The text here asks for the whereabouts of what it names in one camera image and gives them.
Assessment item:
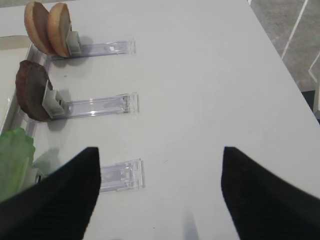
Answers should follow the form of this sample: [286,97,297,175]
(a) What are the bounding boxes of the bread bun slice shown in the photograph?
[24,1,56,55]
[47,2,71,57]

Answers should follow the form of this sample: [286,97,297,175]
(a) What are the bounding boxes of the clear bread holder rail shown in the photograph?
[47,31,136,60]

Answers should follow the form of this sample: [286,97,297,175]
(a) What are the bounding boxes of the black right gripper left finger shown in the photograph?
[0,147,101,240]

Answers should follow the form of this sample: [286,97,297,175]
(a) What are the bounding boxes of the white serving tray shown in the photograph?
[0,35,31,134]

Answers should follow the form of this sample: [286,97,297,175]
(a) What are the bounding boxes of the near bread bun slice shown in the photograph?
[47,2,71,57]

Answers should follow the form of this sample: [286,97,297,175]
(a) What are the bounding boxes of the white chair frame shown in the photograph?
[281,0,320,118]

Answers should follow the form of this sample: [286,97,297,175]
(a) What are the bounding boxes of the standing green lettuce leaf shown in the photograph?
[0,127,36,201]

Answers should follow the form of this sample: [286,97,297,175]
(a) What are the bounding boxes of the clear lettuce holder rail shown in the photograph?
[23,155,145,196]

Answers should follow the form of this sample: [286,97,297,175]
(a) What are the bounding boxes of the far bread bun slice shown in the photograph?
[24,1,56,55]

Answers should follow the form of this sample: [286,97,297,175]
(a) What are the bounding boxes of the standing brown meat patty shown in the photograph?
[15,60,53,122]

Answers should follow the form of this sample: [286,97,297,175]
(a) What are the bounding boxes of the clear patty holder rail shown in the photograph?
[18,89,140,135]

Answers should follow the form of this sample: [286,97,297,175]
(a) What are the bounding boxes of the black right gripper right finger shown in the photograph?
[221,146,320,240]

